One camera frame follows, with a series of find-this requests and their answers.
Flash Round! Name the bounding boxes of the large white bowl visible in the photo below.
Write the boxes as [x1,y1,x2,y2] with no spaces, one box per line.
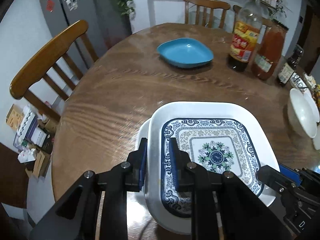
[287,88,319,139]

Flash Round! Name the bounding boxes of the grey refrigerator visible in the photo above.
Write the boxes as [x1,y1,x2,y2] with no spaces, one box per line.
[40,0,132,57]

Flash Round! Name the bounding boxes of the clutter of boxes on floor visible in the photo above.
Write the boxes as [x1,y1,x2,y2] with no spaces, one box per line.
[6,105,57,178]

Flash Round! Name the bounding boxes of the wooden chair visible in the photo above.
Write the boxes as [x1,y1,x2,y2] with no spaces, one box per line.
[183,0,231,29]
[233,3,273,30]
[10,20,99,122]

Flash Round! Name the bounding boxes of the small dark soy bottle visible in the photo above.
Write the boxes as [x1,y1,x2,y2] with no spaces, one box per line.
[276,44,304,87]

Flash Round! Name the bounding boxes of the wooden chair far left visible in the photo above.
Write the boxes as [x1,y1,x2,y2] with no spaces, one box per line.
[183,0,231,29]

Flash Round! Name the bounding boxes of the vinegar bottle yellow cap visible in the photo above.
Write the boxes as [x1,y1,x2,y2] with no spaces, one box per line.
[228,0,261,72]

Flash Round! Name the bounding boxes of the wooden chair far right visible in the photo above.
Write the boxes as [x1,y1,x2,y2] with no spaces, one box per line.
[233,3,273,30]

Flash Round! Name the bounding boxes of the blue patterned square plate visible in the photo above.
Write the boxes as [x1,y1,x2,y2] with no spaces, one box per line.
[161,118,264,218]

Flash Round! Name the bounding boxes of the red sauce glass bottle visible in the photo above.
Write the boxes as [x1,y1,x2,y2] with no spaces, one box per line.
[251,19,288,81]

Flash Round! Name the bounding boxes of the wooden chair at left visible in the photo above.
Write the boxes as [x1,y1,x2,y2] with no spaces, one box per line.
[10,20,99,122]

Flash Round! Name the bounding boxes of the white square plate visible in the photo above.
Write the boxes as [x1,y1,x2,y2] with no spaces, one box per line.
[138,101,279,235]

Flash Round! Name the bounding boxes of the blue square bowl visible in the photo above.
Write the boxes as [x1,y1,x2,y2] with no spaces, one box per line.
[157,37,214,69]

